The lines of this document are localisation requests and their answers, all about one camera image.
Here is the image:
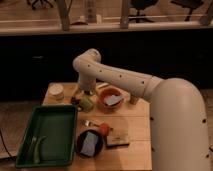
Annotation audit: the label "dark purple grapes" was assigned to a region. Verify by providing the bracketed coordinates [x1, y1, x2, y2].
[70, 92, 83, 106]

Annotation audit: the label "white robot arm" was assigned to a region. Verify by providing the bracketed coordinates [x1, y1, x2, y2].
[73, 49, 211, 171]

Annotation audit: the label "orange bowl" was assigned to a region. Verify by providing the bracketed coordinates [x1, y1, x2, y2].
[98, 88, 124, 111]

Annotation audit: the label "grey cloth in bowl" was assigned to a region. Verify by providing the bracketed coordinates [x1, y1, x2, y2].
[104, 95, 123, 106]

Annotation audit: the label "white round container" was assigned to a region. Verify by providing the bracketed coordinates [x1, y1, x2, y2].
[49, 84, 64, 100]

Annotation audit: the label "black bowl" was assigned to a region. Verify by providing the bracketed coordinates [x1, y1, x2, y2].
[76, 129, 103, 158]

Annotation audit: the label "wooden block brush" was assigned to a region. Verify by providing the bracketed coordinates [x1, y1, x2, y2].
[106, 132, 130, 148]

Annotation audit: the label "blue sponge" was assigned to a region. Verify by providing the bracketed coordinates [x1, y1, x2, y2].
[81, 132, 98, 157]

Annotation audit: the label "green plastic tray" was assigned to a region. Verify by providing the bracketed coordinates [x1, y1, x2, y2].
[15, 105, 77, 168]

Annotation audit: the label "black office chair left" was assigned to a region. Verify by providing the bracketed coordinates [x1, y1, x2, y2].
[26, 0, 53, 10]

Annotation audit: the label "black office chair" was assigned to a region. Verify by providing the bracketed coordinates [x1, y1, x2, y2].
[26, 0, 53, 10]
[129, 0, 158, 23]
[170, 0, 204, 21]

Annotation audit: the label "black office chair right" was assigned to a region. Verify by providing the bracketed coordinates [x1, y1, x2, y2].
[170, 0, 204, 21]

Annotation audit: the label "white-handled brush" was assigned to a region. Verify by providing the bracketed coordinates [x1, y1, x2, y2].
[97, 82, 109, 89]

